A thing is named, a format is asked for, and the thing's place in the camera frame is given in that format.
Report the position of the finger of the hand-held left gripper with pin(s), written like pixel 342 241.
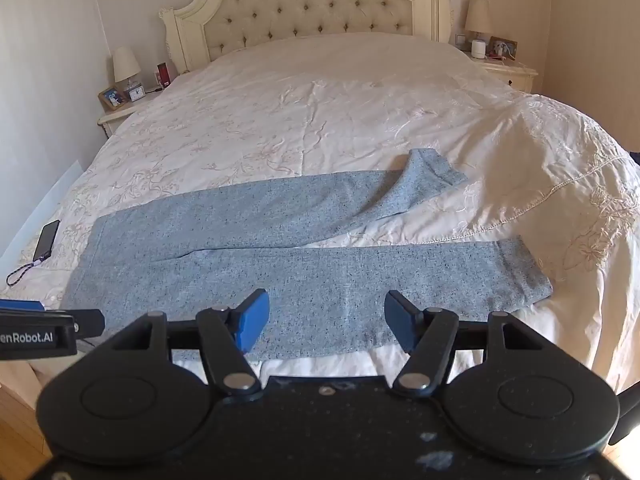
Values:
pixel 90 322
pixel 20 306

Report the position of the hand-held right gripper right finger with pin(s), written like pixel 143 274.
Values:
pixel 401 324

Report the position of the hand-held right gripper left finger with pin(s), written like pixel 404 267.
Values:
pixel 252 321

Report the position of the grey speckled pants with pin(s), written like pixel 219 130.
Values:
pixel 250 240

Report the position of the black smartphone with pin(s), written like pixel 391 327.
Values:
pixel 46 240

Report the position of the cream nightstand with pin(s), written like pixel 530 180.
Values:
pixel 112 121
pixel 520 77

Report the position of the cream embroidered bedspread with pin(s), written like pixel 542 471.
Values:
pixel 350 110

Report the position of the small white alarm clock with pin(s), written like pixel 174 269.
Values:
pixel 136 92

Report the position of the red box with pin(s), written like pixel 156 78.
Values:
pixel 162 73

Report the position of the cream table lamp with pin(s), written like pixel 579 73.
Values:
pixel 478 15
pixel 125 62

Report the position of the white cylindrical device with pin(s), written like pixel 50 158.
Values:
pixel 478 49

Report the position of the cream tufted headboard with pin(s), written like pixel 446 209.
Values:
pixel 310 0

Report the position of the wooden photo frame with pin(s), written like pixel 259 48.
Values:
pixel 502 47
pixel 112 98

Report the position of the white wall socket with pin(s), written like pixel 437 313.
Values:
pixel 460 39

